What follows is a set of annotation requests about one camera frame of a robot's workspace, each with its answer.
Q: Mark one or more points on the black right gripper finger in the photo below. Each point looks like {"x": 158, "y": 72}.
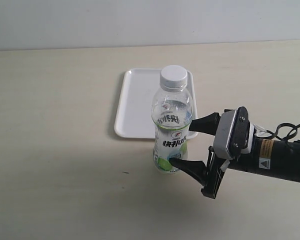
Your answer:
{"x": 207, "y": 125}
{"x": 195, "y": 169}

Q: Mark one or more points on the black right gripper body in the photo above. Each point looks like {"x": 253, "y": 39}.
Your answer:
{"x": 218, "y": 167}

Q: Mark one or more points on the clear plastic drink bottle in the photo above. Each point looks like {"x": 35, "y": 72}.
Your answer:
{"x": 172, "y": 113}

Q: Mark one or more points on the white bottle cap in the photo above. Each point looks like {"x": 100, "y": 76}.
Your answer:
{"x": 173, "y": 77}

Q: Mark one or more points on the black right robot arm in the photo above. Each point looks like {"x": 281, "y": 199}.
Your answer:
{"x": 271, "y": 155}

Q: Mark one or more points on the white plastic tray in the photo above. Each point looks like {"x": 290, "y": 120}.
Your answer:
{"x": 134, "y": 112}

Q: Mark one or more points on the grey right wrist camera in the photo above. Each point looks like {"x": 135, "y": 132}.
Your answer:
{"x": 231, "y": 133}

